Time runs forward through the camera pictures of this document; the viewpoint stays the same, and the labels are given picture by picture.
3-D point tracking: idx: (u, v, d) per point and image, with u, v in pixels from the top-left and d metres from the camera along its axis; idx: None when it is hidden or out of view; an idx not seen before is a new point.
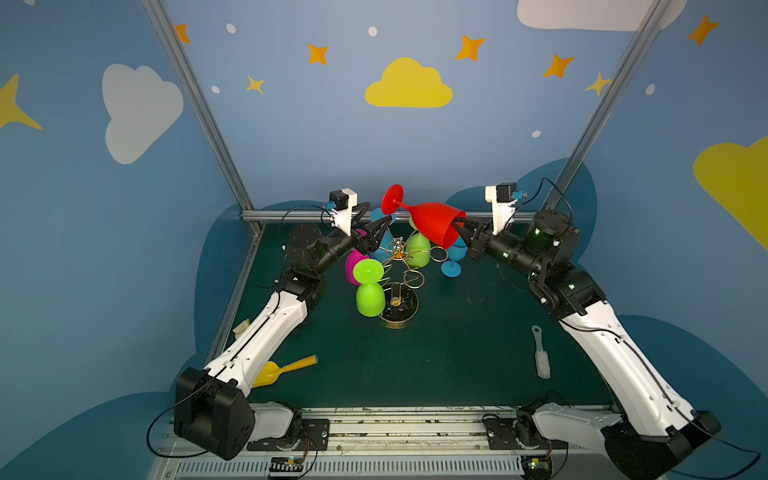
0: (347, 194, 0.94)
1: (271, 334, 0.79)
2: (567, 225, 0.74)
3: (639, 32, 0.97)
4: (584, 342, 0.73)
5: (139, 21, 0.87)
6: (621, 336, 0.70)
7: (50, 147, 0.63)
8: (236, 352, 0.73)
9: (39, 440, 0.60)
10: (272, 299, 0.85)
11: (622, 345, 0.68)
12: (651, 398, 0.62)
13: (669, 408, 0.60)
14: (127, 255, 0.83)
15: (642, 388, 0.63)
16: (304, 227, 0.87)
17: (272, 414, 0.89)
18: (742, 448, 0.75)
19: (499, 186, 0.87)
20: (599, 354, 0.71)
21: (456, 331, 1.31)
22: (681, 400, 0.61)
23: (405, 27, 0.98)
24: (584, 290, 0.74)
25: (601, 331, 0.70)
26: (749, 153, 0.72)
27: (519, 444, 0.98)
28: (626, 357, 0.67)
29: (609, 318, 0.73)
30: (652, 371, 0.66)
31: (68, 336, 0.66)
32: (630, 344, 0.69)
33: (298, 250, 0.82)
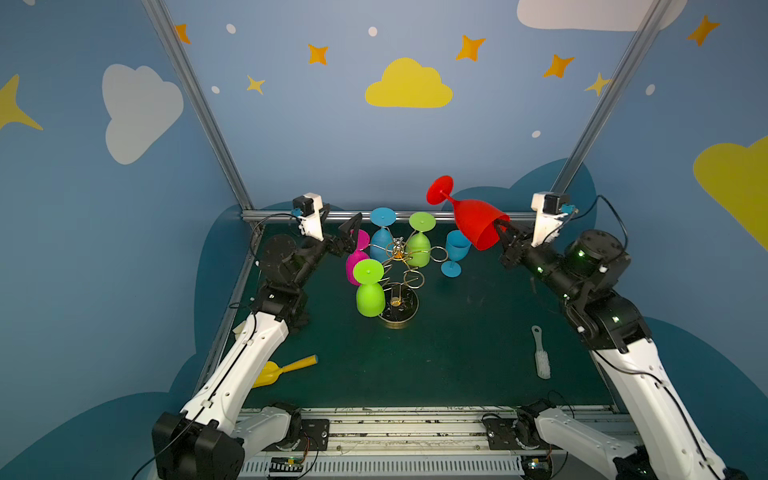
0: (312, 198, 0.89)
1: (250, 363, 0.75)
2: (617, 250, 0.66)
3: (639, 31, 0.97)
4: (618, 379, 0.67)
5: (139, 21, 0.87)
6: (662, 381, 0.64)
7: (51, 146, 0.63)
8: (215, 389, 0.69)
9: (38, 441, 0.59)
10: (248, 323, 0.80)
11: (663, 392, 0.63)
12: (683, 452, 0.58)
13: (701, 465, 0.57)
14: (128, 255, 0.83)
15: (676, 440, 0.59)
16: (278, 241, 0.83)
17: (267, 427, 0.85)
18: (742, 448, 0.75)
19: (548, 195, 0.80)
20: (633, 395, 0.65)
21: (456, 331, 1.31)
22: (716, 458, 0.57)
23: (405, 26, 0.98)
24: (630, 327, 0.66)
25: (642, 374, 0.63)
26: (749, 152, 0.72)
27: (519, 444, 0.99)
28: (666, 405, 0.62)
29: (652, 359, 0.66)
30: (688, 421, 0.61)
31: (68, 336, 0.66)
32: (671, 391, 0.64)
33: (272, 266, 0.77)
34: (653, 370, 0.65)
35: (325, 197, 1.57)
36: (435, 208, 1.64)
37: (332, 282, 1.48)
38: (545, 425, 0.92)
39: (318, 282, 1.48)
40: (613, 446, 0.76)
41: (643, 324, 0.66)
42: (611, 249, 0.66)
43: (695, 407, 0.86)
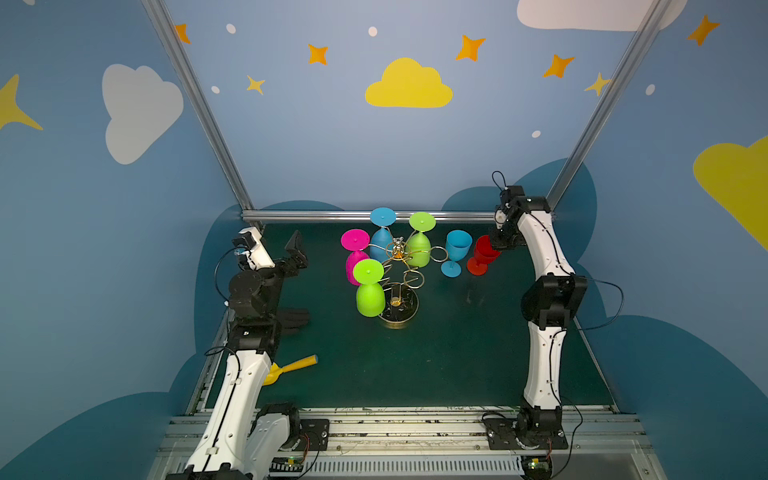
0: (248, 231, 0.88)
1: (244, 399, 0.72)
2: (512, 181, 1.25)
3: (639, 32, 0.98)
4: (524, 231, 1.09)
5: (139, 21, 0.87)
6: (546, 225, 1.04)
7: (49, 146, 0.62)
8: (216, 435, 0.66)
9: (39, 440, 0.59)
10: (230, 364, 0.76)
11: (545, 232, 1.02)
12: (547, 259, 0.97)
13: (557, 265, 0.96)
14: (127, 256, 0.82)
15: (545, 254, 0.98)
16: (240, 276, 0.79)
17: (269, 443, 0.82)
18: (739, 450, 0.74)
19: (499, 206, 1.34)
20: (529, 238, 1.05)
21: (456, 331, 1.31)
22: (567, 262, 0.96)
23: (404, 28, 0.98)
24: (537, 202, 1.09)
25: (534, 221, 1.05)
26: (749, 153, 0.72)
27: (519, 444, 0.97)
28: (544, 238, 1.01)
29: (546, 218, 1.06)
30: (557, 247, 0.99)
31: (68, 336, 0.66)
32: (551, 231, 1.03)
33: (243, 303, 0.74)
34: (544, 223, 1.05)
35: (325, 197, 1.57)
36: (436, 209, 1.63)
37: (332, 282, 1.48)
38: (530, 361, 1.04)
39: (318, 282, 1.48)
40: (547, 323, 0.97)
41: (543, 200, 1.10)
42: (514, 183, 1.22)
43: (695, 407, 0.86)
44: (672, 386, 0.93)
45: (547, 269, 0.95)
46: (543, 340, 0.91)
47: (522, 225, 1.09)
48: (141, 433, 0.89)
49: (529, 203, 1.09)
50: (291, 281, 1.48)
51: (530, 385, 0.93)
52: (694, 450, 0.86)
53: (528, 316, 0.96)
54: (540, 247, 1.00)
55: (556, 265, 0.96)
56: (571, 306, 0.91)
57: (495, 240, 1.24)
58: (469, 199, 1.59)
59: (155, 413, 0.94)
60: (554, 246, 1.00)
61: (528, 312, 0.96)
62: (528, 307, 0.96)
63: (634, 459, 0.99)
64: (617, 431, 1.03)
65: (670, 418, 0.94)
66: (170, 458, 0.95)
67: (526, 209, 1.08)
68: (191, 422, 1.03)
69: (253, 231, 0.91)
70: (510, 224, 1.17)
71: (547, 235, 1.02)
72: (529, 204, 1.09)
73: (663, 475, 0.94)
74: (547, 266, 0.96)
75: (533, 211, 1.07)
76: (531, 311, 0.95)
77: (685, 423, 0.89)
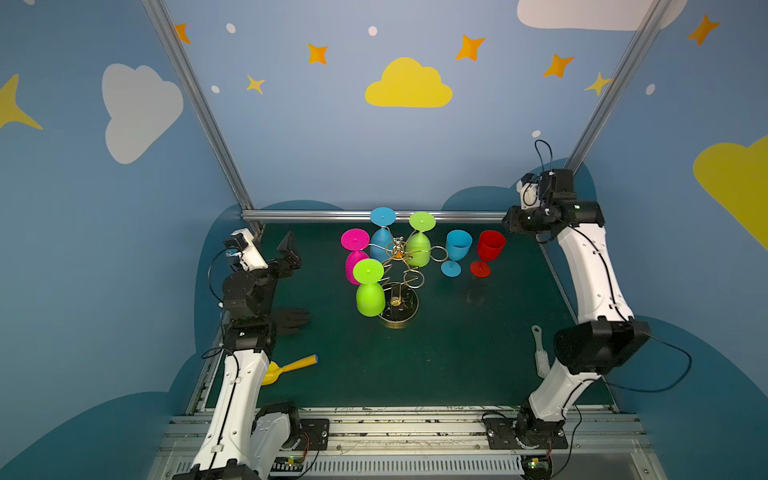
0: (241, 232, 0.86)
1: (245, 397, 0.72)
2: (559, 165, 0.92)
3: (639, 32, 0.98)
4: (567, 249, 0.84)
5: (139, 20, 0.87)
6: (598, 249, 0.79)
7: (49, 147, 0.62)
8: (220, 433, 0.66)
9: (38, 440, 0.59)
10: (229, 364, 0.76)
11: (596, 257, 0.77)
12: (598, 295, 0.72)
13: (609, 306, 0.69)
14: (126, 256, 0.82)
15: (595, 287, 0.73)
16: (233, 277, 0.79)
17: (272, 442, 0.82)
18: (740, 451, 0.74)
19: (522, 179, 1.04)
20: (573, 257, 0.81)
21: (456, 331, 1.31)
22: (625, 304, 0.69)
23: (404, 28, 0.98)
24: (587, 210, 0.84)
25: (583, 241, 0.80)
26: (748, 152, 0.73)
27: (519, 443, 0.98)
28: (595, 266, 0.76)
29: (598, 236, 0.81)
30: (613, 281, 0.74)
31: (69, 335, 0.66)
32: (605, 258, 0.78)
33: (238, 303, 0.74)
34: (596, 242, 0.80)
35: (325, 197, 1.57)
36: (436, 208, 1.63)
37: (332, 282, 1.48)
38: (542, 356, 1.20)
39: (318, 282, 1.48)
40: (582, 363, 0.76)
41: (596, 208, 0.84)
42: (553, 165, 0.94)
43: (695, 408, 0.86)
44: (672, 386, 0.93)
45: (596, 311, 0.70)
46: (571, 379, 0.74)
47: (565, 240, 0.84)
48: (141, 432, 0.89)
49: (578, 210, 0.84)
50: (291, 281, 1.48)
51: (540, 399, 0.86)
52: (693, 449, 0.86)
53: (564, 359, 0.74)
54: (589, 279, 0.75)
55: (610, 306, 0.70)
56: (620, 357, 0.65)
57: (512, 222, 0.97)
58: (470, 199, 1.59)
59: (155, 413, 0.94)
60: (607, 276, 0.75)
61: (563, 355, 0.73)
62: (562, 349, 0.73)
63: (634, 459, 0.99)
64: (617, 430, 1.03)
65: (670, 418, 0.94)
66: (171, 458, 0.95)
67: (572, 220, 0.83)
68: (192, 422, 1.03)
69: (245, 231, 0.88)
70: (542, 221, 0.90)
71: (599, 263, 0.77)
72: (577, 213, 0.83)
73: (663, 475, 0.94)
74: (597, 306, 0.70)
75: (581, 225, 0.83)
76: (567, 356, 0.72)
77: (685, 421, 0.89)
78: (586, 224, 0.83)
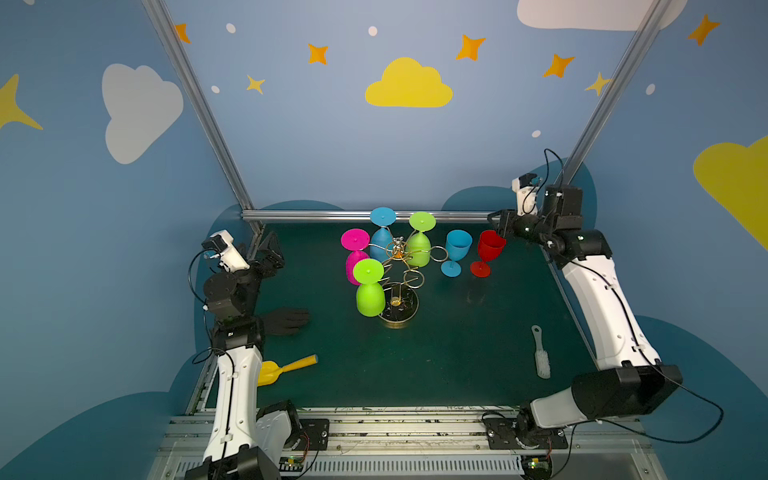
0: (219, 234, 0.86)
1: (246, 389, 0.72)
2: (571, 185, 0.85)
3: (639, 32, 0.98)
4: (575, 283, 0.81)
5: (139, 20, 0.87)
6: (610, 283, 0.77)
7: (49, 147, 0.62)
8: (227, 424, 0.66)
9: (38, 441, 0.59)
10: (223, 363, 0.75)
11: (610, 292, 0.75)
12: (619, 337, 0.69)
13: (633, 349, 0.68)
14: (126, 256, 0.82)
15: (615, 328, 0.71)
16: (214, 280, 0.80)
17: (276, 436, 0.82)
18: (741, 451, 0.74)
19: (521, 177, 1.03)
20: (584, 296, 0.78)
21: (456, 331, 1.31)
22: (648, 346, 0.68)
23: (404, 27, 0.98)
24: (592, 244, 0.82)
25: (593, 275, 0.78)
26: (749, 152, 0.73)
27: (519, 443, 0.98)
28: (610, 302, 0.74)
29: (606, 268, 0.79)
30: (629, 317, 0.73)
31: (69, 336, 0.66)
32: (618, 292, 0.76)
33: (222, 303, 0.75)
34: (606, 276, 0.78)
35: (325, 197, 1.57)
36: (436, 208, 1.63)
37: (332, 282, 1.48)
38: (542, 356, 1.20)
39: (318, 282, 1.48)
40: None
41: (601, 240, 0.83)
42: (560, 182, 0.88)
43: (695, 408, 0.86)
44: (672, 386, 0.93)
45: (619, 355, 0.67)
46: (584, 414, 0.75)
47: (574, 274, 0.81)
48: (141, 432, 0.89)
49: (583, 243, 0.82)
50: (291, 280, 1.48)
51: (540, 407, 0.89)
52: (692, 448, 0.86)
53: (585, 406, 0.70)
54: (605, 316, 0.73)
55: (632, 349, 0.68)
56: (649, 404, 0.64)
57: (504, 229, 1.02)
58: (469, 199, 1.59)
59: (155, 413, 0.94)
60: (624, 313, 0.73)
61: (584, 403, 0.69)
62: (583, 396, 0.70)
63: (634, 459, 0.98)
64: (617, 430, 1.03)
65: (670, 418, 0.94)
66: (171, 458, 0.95)
67: (578, 255, 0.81)
68: (191, 422, 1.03)
69: (224, 233, 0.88)
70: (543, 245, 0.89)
71: (613, 299, 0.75)
72: (582, 245, 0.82)
73: (663, 475, 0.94)
74: (620, 349, 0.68)
75: (587, 257, 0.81)
76: (590, 405, 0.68)
77: (685, 421, 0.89)
78: (591, 256, 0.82)
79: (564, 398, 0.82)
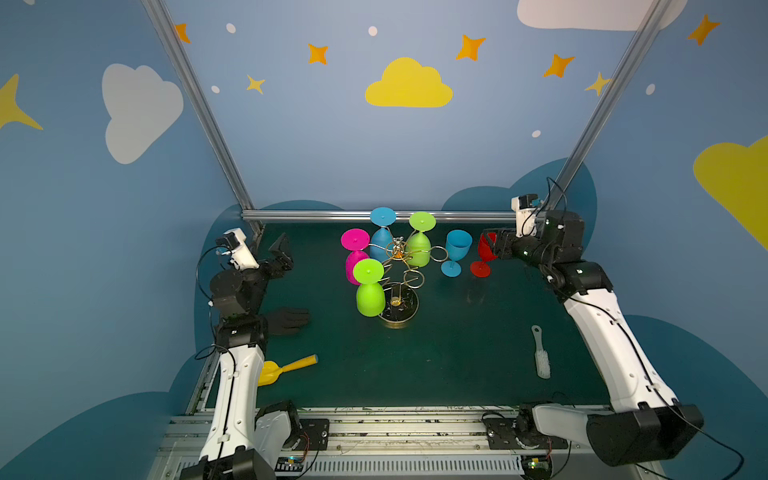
0: (233, 232, 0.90)
1: (245, 389, 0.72)
2: (574, 216, 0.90)
3: (639, 32, 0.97)
4: (581, 321, 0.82)
5: (139, 20, 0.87)
6: (615, 319, 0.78)
7: (49, 147, 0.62)
8: (225, 423, 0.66)
9: (38, 441, 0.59)
10: (225, 361, 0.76)
11: (615, 327, 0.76)
12: (631, 375, 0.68)
13: (648, 389, 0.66)
14: (126, 256, 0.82)
15: (625, 366, 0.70)
16: (220, 276, 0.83)
17: (274, 438, 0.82)
18: (742, 451, 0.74)
19: (521, 196, 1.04)
20: (593, 335, 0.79)
21: (456, 331, 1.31)
22: (663, 384, 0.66)
23: (404, 27, 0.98)
24: (592, 278, 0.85)
25: (596, 311, 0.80)
26: (749, 152, 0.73)
27: (519, 443, 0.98)
28: (618, 340, 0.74)
29: (610, 304, 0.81)
30: (640, 355, 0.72)
31: (69, 336, 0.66)
32: (624, 328, 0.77)
33: (227, 298, 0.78)
34: (610, 311, 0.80)
35: (325, 197, 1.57)
36: (436, 208, 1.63)
37: (332, 282, 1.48)
38: (542, 357, 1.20)
39: (318, 282, 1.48)
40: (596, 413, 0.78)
41: (601, 273, 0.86)
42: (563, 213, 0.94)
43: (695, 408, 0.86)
44: (672, 386, 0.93)
45: (635, 396, 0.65)
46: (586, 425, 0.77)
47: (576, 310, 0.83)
48: (141, 432, 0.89)
49: (581, 276, 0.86)
50: (290, 280, 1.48)
51: (544, 413, 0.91)
52: (691, 448, 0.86)
53: (604, 452, 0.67)
54: (616, 355, 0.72)
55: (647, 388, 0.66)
56: (672, 448, 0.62)
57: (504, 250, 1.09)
58: (469, 199, 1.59)
59: (155, 413, 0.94)
60: (634, 350, 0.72)
61: (603, 448, 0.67)
62: (600, 441, 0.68)
63: None
64: None
65: None
66: (171, 458, 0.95)
67: (575, 289, 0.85)
68: (191, 422, 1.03)
69: (238, 231, 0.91)
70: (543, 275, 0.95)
71: (621, 336, 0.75)
72: (581, 278, 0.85)
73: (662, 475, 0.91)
74: (635, 390, 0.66)
75: (588, 292, 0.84)
76: (609, 450, 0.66)
77: None
78: (592, 290, 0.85)
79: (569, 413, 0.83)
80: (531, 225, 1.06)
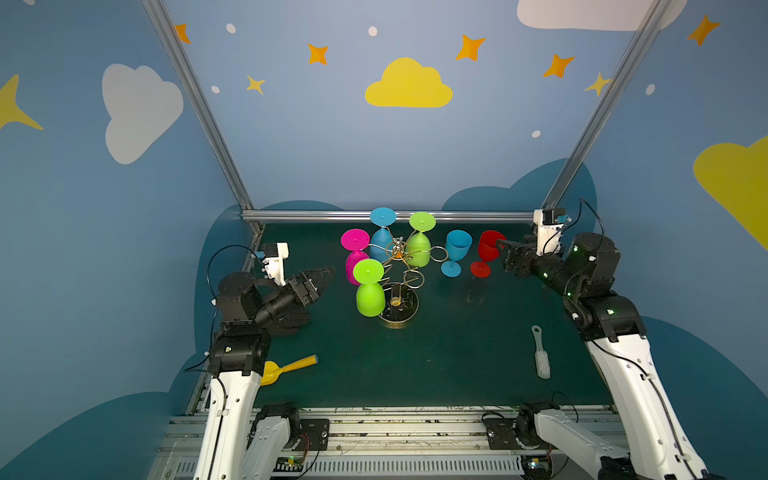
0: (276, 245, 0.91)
1: (234, 432, 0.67)
2: (610, 245, 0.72)
3: (639, 32, 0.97)
4: (604, 366, 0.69)
5: (140, 21, 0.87)
6: (647, 373, 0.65)
7: (49, 147, 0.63)
8: (208, 476, 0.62)
9: (36, 443, 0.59)
10: (216, 390, 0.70)
11: (646, 384, 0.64)
12: (660, 442, 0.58)
13: (677, 458, 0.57)
14: (125, 256, 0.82)
15: (654, 430, 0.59)
16: (234, 275, 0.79)
17: (270, 450, 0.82)
18: (746, 453, 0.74)
19: (545, 209, 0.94)
20: (618, 386, 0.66)
21: (456, 332, 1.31)
22: (695, 455, 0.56)
23: (404, 26, 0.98)
24: (623, 320, 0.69)
25: (626, 362, 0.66)
26: (749, 152, 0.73)
27: (519, 444, 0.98)
28: (649, 399, 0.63)
29: (642, 354, 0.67)
30: (671, 417, 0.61)
31: (69, 336, 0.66)
32: (656, 384, 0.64)
33: (229, 300, 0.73)
34: (641, 362, 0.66)
35: (325, 197, 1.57)
36: (436, 208, 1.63)
37: (333, 282, 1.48)
38: (542, 357, 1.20)
39: None
40: (606, 447, 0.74)
41: (635, 314, 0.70)
42: (595, 238, 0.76)
43: (697, 408, 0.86)
44: (672, 386, 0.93)
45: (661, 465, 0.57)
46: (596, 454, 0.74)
47: (602, 355, 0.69)
48: (141, 433, 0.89)
49: (611, 318, 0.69)
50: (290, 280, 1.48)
51: (545, 421, 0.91)
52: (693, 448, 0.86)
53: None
54: (643, 414, 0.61)
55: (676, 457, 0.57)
56: None
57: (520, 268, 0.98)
58: (469, 200, 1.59)
59: (155, 414, 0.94)
60: (666, 411, 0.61)
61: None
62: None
63: None
64: (618, 429, 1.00)
65: None
66: (171, 458, 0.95)
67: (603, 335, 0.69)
68: (192, 422, 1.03)
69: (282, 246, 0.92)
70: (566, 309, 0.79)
71: (652, 392, 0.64)
72: (611, 322, 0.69)
73: None
74: (662, 459, 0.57)
75: (619, 339, 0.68)
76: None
77: (686, 421, 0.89)
78: (622, 334, 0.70)
79: (579, 439, 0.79)
80: (555, 241, 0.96)
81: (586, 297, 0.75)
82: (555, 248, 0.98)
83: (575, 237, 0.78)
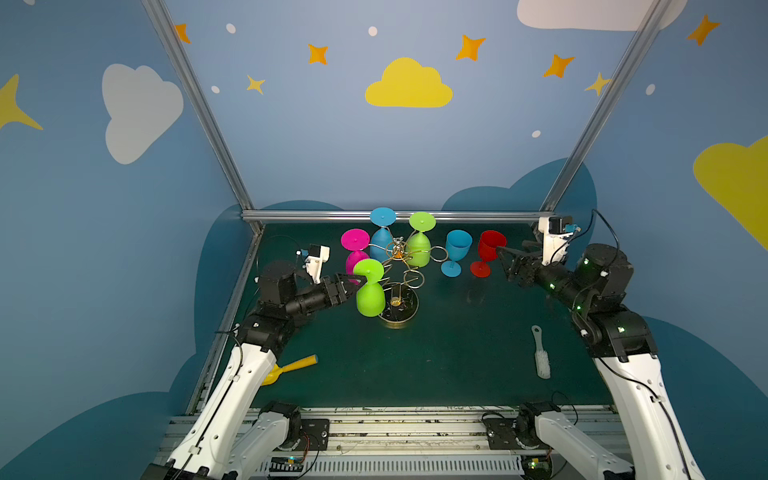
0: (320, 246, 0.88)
1: (237, 401, 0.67)
2: (621, 259, 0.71)
3: (639, 32, 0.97)
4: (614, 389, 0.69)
5: (140, 21, 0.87)
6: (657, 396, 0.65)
7: (49, 146, 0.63)
8: (203, 431, 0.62)
9: (36, 442, 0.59)
10: (233, 356, 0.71)
11: (656, 406, 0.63)
12: (668, 467, 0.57)
13: None
14: (125, 256, 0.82)
15: (662, 454, 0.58)
16: (279, 261, 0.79)
17: (265, 441, 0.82)
18: (747, 452, 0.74)
19: (552, 217, 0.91)
20: (627, 408, 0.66)
21: (456, 332, 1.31)
22: None
23: (405, 26, 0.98)
24: (633, 337, 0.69)
25: (636, 384, 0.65)
26: (749, 152, 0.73)
27: (520, 444, 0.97)
28: (658, 422, 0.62)
29: (653, 375, 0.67)
30: (681, 445, 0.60)
31: (69, 336, 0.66)
32: (667, 409, 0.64)
33: (269, 281, 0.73)
34: (651, 384, 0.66)
35: (324, 197, 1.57)
36: (436, 208, 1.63)
37: None
38: (542, 357, 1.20)
39: None
40: (608, 460, 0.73)
41: (646, 331, 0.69)
42: (607, 252, 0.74)
43: (697, 407, 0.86)
44: (673, 386, 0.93)
45: None
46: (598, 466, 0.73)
47: (611, 375, 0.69)
48: (141, 432, 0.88)
49: (623, 335, 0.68)
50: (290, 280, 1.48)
51: (547, 426, 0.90)
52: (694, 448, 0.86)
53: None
54: (651, 438, 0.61)
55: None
56: None
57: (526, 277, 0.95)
58: (469, 200, 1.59)
59: (155, 413, 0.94)
60: (675, 437, 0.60)
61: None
62: None
63: None
64: (618, 429, 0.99)
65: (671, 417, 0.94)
66: None
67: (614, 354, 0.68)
68: (192, 422, 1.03)
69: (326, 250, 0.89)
70: (575, 322, 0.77)
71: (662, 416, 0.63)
72: (623, 339, 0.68)
73: None
74: None
75: (629, 359, 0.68)
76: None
77: (686, 421, 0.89)
78: (632, 353, 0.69)
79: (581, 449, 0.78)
80: (561, 251, 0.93)
81: (595, 312, 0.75)
82: (562, 259, 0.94)
83: (586, 249, 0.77)
